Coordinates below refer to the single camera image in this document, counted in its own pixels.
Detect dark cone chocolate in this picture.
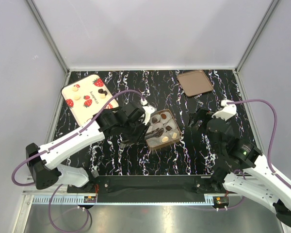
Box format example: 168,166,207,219
151,118,158,124

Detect strawberry pattern tray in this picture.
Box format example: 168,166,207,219
61,74,113,126

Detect rose gold box lid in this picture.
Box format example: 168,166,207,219
177,70,213,97

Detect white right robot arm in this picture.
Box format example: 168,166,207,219
188,108,291,227

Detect metal tongs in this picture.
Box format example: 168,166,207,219
120,128,164,149

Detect rose gold chocolate box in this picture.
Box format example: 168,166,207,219
145,109,182,151

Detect dark chocolate pair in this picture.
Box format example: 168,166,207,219
98,88,108,99

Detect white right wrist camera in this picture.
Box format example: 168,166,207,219
211,100,237,121

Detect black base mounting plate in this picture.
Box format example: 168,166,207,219
67,175,226,205

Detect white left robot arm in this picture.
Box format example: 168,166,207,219
26,103,156,192

